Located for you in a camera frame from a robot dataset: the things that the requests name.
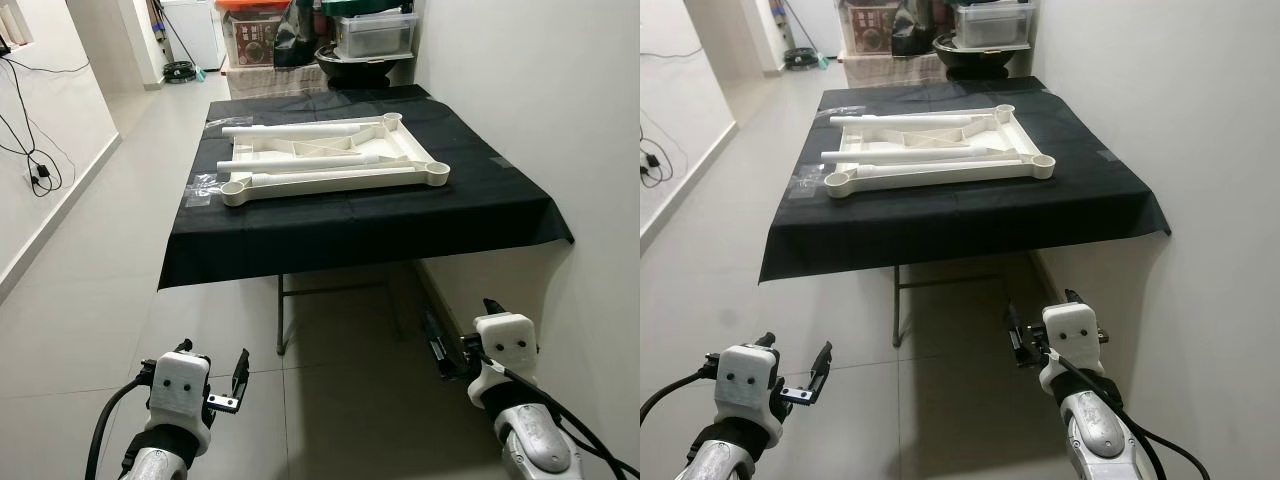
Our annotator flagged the cloth covered bench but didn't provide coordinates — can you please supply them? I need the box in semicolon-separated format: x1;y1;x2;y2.
843;54;951;91
220;64;336;99

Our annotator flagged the black wall cable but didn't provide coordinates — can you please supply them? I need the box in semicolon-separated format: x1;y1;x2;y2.
0;45;93;198
640;40;703;193

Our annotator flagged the cream plastic children table top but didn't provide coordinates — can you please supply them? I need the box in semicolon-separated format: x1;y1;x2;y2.
217;111;452;209
824;103;1058;200

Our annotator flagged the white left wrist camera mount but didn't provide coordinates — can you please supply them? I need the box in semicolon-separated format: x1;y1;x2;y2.
715;345;784;443
147;352;214;453

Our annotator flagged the broom with teal head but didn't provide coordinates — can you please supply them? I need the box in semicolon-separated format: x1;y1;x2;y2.
155;0;209;83
778;0;831;71

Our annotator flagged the black round bowl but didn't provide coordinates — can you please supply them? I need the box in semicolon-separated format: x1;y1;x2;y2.
933;32;1033;81
314;42;417;85

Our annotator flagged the clear plastic bag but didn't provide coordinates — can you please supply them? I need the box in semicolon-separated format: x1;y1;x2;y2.
183;170;229;208
788;163;831;201

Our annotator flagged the clear plastic storage box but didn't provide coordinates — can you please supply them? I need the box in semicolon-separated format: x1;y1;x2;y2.
952;3;1037;49
333;12;419;59

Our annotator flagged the white appliance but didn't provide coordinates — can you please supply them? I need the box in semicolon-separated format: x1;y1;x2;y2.
160;0;227;71
790;0;846;53

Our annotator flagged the white plastic table leg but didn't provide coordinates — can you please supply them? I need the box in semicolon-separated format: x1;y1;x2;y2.
221;122;377;142
819;145;987;170
855;157;1037;183
215;152;383;177
828;113;987;131
250;164;433;191

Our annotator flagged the black bag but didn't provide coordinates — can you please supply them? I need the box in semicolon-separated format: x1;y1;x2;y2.
272;0;327;69
893;0;949;57

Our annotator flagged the black table cloth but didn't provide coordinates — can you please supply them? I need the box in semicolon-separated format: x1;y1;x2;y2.
158;84;576;291
757;77;1172;284

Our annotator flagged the storage box with orange lid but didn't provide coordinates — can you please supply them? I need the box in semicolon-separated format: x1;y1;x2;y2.
215;0;293;69
840;0;903;57

